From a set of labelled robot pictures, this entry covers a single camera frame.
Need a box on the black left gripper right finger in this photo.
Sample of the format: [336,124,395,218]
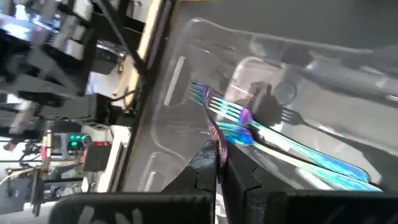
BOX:
[222,143,293,224]

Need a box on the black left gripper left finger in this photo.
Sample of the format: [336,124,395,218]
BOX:
[161,139,218,224]

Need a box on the rainbow metal fork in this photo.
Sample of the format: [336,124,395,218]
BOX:
[188,81,229,184]
[207,95,371,184]
[217,121,382,192]

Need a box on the trash can with white bag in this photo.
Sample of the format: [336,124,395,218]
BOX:
[96,124,133,193]

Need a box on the red and black equipment box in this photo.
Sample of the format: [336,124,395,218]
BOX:
[82,141,112,172]

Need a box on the clear plastic bin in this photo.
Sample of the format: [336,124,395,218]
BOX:
[123,17,398,194]

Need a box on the black table mat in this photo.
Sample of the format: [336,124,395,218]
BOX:
[124,0,398,194]

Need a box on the black metal table frame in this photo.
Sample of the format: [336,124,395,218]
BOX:
[93,0,181,192]

